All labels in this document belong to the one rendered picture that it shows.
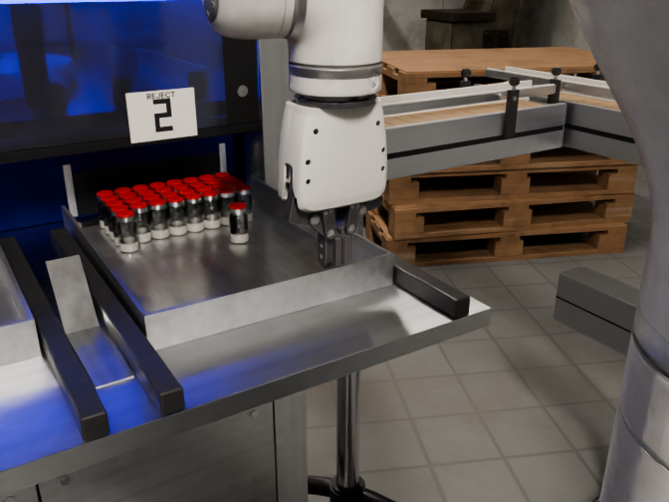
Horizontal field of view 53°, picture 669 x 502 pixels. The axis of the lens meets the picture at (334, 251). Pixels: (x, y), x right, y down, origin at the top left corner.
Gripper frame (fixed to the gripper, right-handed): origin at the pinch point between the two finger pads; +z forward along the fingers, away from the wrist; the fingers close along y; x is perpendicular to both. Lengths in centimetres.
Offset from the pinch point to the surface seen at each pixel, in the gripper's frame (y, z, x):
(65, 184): 18.2, -0.2, -36.3
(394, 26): -457, 39, -598
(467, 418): -84, 93, -62
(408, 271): -6.6, 2.4, 3.8
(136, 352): 21.7, 2.3, 4.7
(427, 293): -6.2, 3.3, 7.3
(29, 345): 28.8, 3.1, -2.5
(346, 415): -30, 59, -43
